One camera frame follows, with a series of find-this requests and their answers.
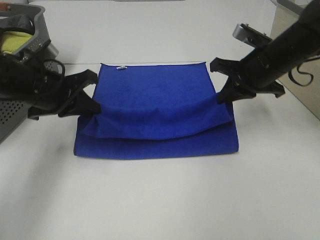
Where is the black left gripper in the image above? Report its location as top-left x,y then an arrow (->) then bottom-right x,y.
25,59 -> 101,120

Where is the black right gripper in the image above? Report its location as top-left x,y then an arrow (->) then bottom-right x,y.
209,56 -> 285,104

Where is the blue microfiber towel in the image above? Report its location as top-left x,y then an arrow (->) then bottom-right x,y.
73,62 -> 239,160

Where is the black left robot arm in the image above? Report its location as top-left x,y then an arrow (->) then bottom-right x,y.
0,54 -> 101,120

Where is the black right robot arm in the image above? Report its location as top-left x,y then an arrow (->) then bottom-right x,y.
209,0 -> 320,104

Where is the white towel label tag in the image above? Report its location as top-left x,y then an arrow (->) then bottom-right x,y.
116,65 -> 127,70

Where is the grey perforated laundry basket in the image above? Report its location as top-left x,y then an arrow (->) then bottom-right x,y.
0,3 -> 50,141

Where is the beige storage bin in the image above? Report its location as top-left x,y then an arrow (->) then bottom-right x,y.
270,0 -> 320,118

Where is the yellow-green towel in basket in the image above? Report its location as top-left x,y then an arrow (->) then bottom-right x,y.
0,31 -> 33,54

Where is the dark grey cloth in basket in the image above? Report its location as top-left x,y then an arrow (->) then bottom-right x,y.
0,14 -> 35,35

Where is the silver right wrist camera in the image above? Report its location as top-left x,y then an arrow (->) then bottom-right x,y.
232,23 -> 272,48

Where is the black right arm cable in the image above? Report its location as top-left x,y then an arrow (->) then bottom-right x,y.
287,56 -> 315,88

